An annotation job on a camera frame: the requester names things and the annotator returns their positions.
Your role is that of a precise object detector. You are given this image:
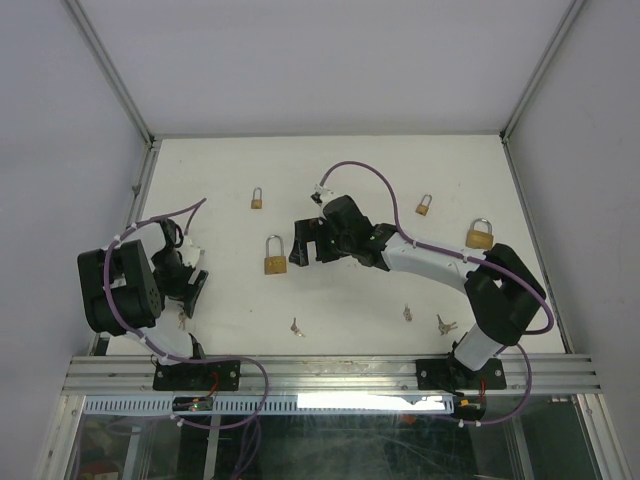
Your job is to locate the aluminium front rail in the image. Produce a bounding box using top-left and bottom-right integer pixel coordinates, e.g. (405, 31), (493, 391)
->
(62, 353), (601, 396)

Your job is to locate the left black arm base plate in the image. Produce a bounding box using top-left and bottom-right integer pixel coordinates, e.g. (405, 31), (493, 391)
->
(152, 360), (241, 392)

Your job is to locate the small brass padlock left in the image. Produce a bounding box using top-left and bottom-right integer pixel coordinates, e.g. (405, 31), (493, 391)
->
(250, 186), (263, 210)

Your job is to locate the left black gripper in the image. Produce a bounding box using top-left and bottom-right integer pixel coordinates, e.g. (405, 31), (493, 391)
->
(151, 247), (206, 316)

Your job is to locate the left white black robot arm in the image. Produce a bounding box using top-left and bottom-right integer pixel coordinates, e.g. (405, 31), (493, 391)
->
(77, 219), (210, 389)

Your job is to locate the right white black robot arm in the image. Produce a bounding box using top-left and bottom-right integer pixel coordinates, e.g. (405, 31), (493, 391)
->
(289, 195), (546, 387)

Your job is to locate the purple cable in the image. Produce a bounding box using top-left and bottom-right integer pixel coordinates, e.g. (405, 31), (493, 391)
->
(319, 160), (556, 429)
(102, 197), (274, 431)

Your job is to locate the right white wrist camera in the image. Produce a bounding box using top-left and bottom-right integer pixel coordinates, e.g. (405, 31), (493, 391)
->
(311, 184), (337, 206)

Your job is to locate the large brass padlock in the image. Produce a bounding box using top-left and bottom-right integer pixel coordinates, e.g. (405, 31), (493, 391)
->
(264, 235), (287, 275)
(465, 218), (494, 251)

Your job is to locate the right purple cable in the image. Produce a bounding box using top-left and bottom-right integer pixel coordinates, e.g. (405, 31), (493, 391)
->
(319, 160), (556, 429)

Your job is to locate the silver key set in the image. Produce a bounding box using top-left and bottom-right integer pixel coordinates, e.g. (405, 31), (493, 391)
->
(403, 304), (413, 323)
(178, 312), (187, 330)
(436, 314), (458, 336)
(290, 318), (306, 338)

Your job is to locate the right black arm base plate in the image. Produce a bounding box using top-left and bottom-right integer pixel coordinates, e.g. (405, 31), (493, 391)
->
(415, 357), (507, 393)

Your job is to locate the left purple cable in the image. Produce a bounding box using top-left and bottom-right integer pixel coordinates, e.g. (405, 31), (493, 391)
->
(102, 197), (274, 431)

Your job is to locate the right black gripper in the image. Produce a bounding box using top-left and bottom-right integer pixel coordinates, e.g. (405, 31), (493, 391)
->
(288, 217), (354, 267)

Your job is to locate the small brass padlock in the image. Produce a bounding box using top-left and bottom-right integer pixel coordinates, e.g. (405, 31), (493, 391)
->
(415, 194), (433, 216)
(250, 186), (263, 210)

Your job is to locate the slotted grey cable duct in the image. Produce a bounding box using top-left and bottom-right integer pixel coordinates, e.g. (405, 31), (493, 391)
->
(84, 393), (454, 417)

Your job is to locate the small brass padlock right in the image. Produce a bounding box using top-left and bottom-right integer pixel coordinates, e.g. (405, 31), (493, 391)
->
(415, 194), (433, 216)

